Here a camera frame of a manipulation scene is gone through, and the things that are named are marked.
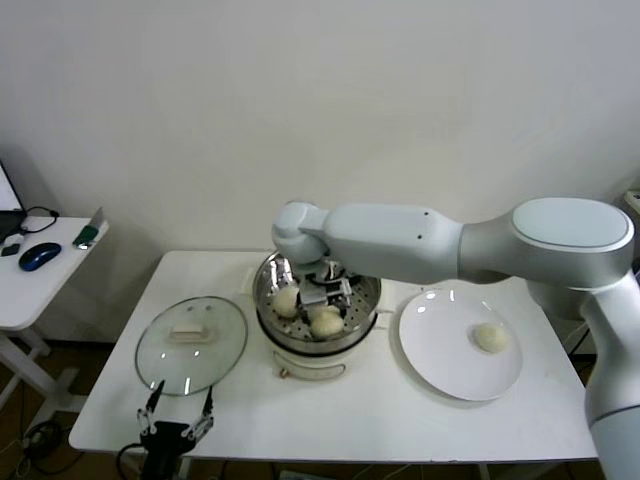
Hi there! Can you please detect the floor power strip with cables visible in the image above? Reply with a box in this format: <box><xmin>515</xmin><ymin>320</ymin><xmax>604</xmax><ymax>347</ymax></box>
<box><xmin>19</xmin><ymin>419</ymin><xmax>71</xmax><ymax>476</ymax></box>

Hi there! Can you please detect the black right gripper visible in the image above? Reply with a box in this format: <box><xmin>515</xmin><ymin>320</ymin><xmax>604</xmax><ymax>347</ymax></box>
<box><xmin>298</xmin><ymin>263</ymin><xmax>356</xmax><ymax>322</ymax></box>

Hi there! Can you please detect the blue computer mouse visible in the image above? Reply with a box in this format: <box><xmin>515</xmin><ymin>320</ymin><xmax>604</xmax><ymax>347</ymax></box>
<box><xmin>18</xmin><ymin>242</ymin><xmax>63</xmax><ymax>273</ymax></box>

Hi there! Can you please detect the white side desk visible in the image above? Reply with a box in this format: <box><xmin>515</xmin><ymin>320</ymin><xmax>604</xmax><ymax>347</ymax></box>
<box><xmin>0</xmin><ymin>215</ymin><xmax>110</xmax><ymax>416</ymax></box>

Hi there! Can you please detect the steel steamer pot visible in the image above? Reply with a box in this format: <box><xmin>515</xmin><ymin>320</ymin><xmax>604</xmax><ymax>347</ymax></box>
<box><xmin>241</xmin><ymin>269</ymin><xmax>397</xmax><ymax>384</ymax></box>

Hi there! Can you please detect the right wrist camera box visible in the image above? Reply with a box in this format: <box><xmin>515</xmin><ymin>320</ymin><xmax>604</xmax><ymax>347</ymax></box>
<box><xmin>299</xmin><ymin>282</ymin><xmax>331</xmax><ymax>306</ymax></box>

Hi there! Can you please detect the black looped desk cable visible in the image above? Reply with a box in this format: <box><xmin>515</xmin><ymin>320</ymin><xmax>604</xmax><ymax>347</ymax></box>
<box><xmin>19</xmin><ymin>205</ymin><xmax>60</xmax><ymax>235</ymax></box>

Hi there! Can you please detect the white steamed baozi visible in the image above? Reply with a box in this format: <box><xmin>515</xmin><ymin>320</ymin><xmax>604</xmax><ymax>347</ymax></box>
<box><xmin>309</xmin><ymin>307</ymin><xmax>346</xmax><ymax>341</ymax></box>
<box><xmin>472</xmin><ymin>322</ymin><xmax>511</xmax><ymax>355</ymax></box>
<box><xmin>272</xmin><ymin>288</ymin><xmax>301</xmax><ymax>319</ymax></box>

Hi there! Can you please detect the black laptop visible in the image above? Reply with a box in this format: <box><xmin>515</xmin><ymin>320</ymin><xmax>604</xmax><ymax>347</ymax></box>
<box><xmin>0</xmin><ymin>159</ymin><xmax>27</xmax><ymax>242</ymax></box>

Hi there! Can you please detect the white round plate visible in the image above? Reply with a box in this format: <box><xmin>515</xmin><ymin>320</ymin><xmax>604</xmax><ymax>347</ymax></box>
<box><xmin>398</xmin><ymin>289</ymin><xmax>524</xmax><ymax>402</ymax></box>

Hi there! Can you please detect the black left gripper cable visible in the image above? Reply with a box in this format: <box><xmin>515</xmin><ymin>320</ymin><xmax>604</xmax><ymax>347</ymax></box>
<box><xmin>117</xmin><ymin>442</ymin><xmax>146</xmax><ymax>480</ymax></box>

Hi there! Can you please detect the green handled scraper tool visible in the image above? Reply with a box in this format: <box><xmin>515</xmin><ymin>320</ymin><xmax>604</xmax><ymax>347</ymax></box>
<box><xmin>72</xmin><ymin>206</ymin><xmax>109</xmax><ymax>251</ymax></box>

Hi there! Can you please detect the round glass pot lid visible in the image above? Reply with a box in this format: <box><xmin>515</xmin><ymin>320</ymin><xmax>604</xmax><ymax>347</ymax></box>
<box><xmin>134</xmin><ymin>295</ymin><xmax>250</xmax><ymax>397</ymax></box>

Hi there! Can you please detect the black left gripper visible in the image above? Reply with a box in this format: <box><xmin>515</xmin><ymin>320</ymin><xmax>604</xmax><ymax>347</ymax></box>
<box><xmin>137</xmin><ymin>379</ymin><xmax>216</xmax><ymax>480</ymax></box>

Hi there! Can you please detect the stainless steel steamer basket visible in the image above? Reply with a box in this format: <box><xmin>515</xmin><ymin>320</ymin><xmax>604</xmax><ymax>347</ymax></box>
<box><xmin>252</xmin><ymin>249</ymin><xmax>384</xmax><ymax>354</ymax></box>

